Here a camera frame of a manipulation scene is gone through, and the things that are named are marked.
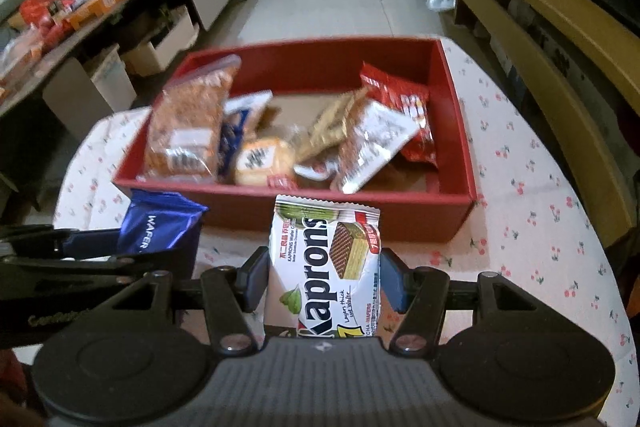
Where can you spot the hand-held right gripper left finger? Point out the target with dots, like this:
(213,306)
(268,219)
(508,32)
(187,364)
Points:
(260,279)

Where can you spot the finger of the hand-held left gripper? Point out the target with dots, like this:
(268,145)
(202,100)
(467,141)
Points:
(75,271)
(90,243)

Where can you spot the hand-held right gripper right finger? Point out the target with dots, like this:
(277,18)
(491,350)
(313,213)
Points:
(389,279)

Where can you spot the white wafer packet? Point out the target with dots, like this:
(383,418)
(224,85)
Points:
(320,257)

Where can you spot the blue wafer packet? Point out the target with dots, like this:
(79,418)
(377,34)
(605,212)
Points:
(160,222)

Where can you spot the clear-wrapped yellow cake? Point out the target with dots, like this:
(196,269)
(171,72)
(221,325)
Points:
(262,159)

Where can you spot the red gummy candy packet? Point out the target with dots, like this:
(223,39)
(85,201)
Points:
(415,107)

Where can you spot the red cardboard box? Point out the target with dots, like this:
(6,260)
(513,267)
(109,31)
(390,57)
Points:
(320,62)

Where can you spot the clear bag of brown snacks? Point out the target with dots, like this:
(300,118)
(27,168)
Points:
(190,117)

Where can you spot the small red snack packet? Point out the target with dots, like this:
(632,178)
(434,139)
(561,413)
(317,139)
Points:
(282,182)

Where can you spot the red and silver snack packet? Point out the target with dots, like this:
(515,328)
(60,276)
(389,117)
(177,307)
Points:
(370,147)

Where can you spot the cherry print tablecloth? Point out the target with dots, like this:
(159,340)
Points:
(525,217)

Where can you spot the blue and white snack packet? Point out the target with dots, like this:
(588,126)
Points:
(240,117)

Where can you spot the white storage bin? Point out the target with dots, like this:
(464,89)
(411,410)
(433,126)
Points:
(112,79)

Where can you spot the beige biscuit packet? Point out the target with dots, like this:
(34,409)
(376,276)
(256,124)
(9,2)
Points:
(330,122)

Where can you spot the white cardboard box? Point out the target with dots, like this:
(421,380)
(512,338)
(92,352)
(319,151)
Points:
(165,44)

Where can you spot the orange cardboard carton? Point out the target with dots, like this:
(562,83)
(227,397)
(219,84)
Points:
(97,4)

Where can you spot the pile of assorted snack packets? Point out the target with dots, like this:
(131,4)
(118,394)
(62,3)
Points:
(45,7)

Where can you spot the wooden television cabinet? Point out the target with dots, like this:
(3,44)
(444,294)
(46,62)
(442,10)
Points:
(575,17)

